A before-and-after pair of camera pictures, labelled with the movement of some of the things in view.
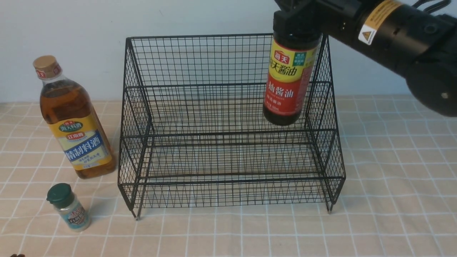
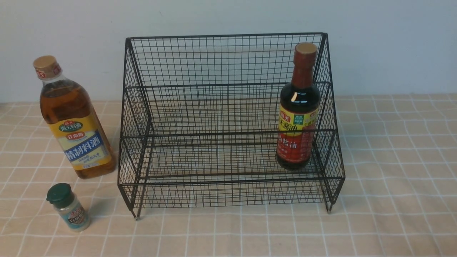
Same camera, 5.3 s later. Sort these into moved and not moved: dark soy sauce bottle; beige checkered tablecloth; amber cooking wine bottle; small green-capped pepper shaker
Moved: dark soy sauce bottle
Not moved: amber cooking wine bottle; beige checkered tablecloth; small green-capped pepper shaker
